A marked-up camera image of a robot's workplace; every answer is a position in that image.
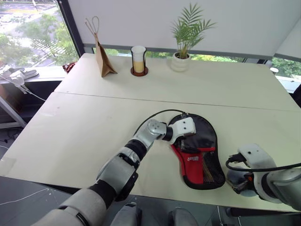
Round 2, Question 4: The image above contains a green palm plant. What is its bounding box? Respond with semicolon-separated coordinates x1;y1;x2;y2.
171;2;217;59

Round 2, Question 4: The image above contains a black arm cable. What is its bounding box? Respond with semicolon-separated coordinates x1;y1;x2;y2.
134;109;189;137
225;152;301;173

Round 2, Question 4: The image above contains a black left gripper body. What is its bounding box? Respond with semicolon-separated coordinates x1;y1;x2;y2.
180;132;197;152

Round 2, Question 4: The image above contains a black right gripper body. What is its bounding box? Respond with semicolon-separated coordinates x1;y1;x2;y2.
231;172;255;195

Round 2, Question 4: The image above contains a dark window post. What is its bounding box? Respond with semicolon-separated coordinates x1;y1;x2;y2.
57;0;86;58

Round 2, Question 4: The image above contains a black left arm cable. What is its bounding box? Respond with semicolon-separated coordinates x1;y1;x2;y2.
134;109;189;137

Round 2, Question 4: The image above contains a red and black item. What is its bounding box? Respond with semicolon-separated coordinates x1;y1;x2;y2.
62;61;77;73

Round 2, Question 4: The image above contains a black and red paddle case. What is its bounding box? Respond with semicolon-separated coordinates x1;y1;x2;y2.
168;113;226;190

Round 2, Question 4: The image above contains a brown coaster with wire holder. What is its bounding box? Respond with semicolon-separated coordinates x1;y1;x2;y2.
130;47;149;77

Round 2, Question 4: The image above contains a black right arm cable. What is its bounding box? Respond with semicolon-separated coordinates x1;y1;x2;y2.
225;152;301;173

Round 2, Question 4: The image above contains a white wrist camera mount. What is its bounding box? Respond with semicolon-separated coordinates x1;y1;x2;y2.
168;117;197;145
237;143;278;200

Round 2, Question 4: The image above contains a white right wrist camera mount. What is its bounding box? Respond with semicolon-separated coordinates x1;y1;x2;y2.
237;143;278;200

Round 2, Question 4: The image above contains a thin white cable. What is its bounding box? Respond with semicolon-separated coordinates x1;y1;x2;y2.
0;74;47;102

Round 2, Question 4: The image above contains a white power adapter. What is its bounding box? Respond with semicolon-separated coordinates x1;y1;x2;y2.
9;71;26;87

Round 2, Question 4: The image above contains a white metal frame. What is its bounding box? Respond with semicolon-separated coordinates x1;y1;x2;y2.
0;94;27;129

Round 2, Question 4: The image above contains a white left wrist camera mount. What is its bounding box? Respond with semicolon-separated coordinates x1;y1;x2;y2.
168;117;197;145

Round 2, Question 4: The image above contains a white roller blind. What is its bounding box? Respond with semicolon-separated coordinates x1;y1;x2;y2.
67;0;297;57

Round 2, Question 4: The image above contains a white ribbed plant pot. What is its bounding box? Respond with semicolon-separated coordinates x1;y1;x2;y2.
169;51;191;72

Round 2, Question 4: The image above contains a grey rounded shape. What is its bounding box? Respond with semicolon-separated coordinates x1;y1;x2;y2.
110;202;143;226
168;207;198;226

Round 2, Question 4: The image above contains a white cup with yellow liquid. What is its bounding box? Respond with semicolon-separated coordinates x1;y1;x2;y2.
131;45;146;73

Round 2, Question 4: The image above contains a brown paper bag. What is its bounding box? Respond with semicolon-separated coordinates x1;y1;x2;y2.
85;16;118;78

